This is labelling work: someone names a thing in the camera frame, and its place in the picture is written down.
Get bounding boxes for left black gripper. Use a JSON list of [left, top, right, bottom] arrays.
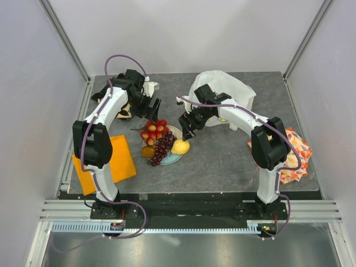
[[128, 91, 161, 124]]

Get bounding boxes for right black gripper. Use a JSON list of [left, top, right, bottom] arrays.
[[178, 105, 213, 141]]

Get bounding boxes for red fake cherry bunch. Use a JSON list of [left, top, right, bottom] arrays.
[[132, 119, 169, 146]]

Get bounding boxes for yellow fake lemon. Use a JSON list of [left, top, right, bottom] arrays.
[[171, 139, 190, 155]]

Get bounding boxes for dark red fake grapes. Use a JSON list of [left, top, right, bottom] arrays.
[[147, 131, 177, 166]]

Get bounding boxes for brown fake kiwi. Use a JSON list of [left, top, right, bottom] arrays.
[[141, 146, 155, 158]]

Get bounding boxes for white plastic bag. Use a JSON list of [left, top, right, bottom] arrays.
[[184, 70, 256, 131]]

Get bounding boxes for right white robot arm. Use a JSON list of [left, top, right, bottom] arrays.
[[176, 84, 290, 219]]

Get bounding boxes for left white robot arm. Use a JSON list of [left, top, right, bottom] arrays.
[[72, 69, 161, 219]]

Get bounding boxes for black patterned cloth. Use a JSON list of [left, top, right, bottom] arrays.
[[91, 82, 132, 120]]

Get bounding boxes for cream and blue plate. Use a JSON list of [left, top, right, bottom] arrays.
[[141, 125, 182, 166]]

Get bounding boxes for orange folded cloth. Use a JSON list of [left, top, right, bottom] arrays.
[[72, 135, 137, 196]]

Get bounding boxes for floral orange cloth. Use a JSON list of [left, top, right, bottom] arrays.
[[248, 126, 312, 187]]

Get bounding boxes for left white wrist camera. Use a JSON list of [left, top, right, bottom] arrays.
[[143, 76, 159, 98]]

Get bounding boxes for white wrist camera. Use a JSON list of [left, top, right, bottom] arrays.
[[176, 96, 194, 113], [143, 76, 159, 98]]

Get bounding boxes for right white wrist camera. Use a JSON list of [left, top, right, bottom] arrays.
[[176, 96, 194, 113]]

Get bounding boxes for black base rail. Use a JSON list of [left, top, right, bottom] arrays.
[[90, 192, 288, 221]]

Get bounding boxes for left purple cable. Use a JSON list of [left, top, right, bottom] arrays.
[[51, 54, 150, 253]]

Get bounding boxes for purple cable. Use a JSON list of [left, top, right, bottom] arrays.
[[51, 54, 150, 253], [177, 95, 303, 241]]

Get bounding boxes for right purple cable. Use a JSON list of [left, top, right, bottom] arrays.
[[177, 95, 303, 241]]

